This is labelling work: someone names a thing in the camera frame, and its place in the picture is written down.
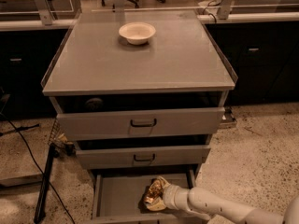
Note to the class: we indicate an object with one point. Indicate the grey drawer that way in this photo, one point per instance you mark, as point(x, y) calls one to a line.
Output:
point(141, 115)
point(142, 152)
point(118, 196)

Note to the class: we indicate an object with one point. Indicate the black leaning bar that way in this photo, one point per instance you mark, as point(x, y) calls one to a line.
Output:
point(40, 207)

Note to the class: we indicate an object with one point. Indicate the crushed orange soda can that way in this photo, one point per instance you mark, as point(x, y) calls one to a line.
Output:
point(154, 192)

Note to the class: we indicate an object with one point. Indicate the grey middle drawer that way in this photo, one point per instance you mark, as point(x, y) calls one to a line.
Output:
point(142, 152)

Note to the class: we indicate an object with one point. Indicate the grey bottom drawer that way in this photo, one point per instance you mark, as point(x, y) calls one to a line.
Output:
point(118, 196)

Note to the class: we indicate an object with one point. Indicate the grey top drawer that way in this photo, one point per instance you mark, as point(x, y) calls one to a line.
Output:
point(141, 115)

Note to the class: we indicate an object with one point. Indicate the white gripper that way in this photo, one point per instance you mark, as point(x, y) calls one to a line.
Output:
point(170, 195)

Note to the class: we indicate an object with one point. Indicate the round object in drawer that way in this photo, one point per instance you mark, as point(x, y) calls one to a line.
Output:
point(94, 104)

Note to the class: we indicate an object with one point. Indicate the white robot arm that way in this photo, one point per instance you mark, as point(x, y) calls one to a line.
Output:
point(205, 205)

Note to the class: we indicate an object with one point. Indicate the grey drawer cabinet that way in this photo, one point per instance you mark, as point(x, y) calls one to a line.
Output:
point(180, 57)

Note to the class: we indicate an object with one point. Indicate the grey metal rail frame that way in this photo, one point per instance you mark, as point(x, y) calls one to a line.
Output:
point(50, 13)

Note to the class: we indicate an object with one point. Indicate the white paper bowl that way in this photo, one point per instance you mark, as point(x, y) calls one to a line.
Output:
point(137, 33)

